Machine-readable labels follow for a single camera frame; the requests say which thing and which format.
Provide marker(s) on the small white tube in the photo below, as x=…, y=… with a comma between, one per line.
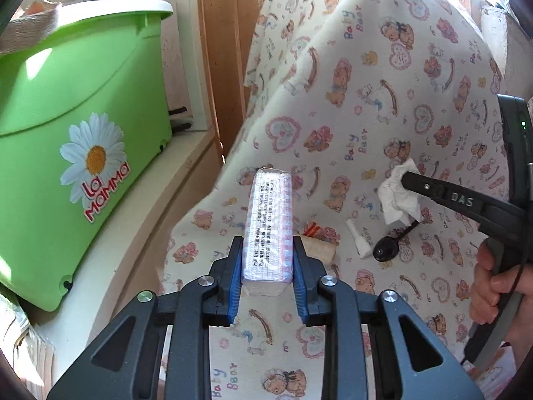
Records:
x=358, y=237

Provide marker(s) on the black plastic spoon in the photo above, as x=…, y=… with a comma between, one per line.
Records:
x=384, y=250

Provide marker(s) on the pink checked tissue pack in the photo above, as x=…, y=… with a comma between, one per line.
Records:
x=268, y=225

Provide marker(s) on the green plastic box daisy print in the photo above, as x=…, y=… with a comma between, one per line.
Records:
x=50, y=91

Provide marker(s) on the white tissue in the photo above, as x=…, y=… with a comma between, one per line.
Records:
x=391, y=200

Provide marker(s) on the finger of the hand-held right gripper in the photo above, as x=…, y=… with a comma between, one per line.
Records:
x=415, y=215
x=441, y=196

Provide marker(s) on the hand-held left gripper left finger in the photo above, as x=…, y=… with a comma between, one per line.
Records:
x=235, y=291

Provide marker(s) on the wooden door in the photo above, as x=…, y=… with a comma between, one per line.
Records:
x=225, y=50

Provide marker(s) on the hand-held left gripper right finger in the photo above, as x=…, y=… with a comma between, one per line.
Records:
x=300, y=296

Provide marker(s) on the beige packet orange stripes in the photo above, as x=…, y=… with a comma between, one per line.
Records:
x=320, y=250

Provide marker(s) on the person's right hand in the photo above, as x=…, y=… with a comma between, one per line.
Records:
x=485, y=296

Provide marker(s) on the beige canvas bag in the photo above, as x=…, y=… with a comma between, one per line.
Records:
x=29, y=25

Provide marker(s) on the person's right pajama leg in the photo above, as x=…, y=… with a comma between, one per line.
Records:
x=499, y=371

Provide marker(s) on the bear printed cloth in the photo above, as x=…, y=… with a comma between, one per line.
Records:
x=333, y=91

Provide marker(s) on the stack of papers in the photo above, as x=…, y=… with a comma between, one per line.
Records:
x=25, y=341

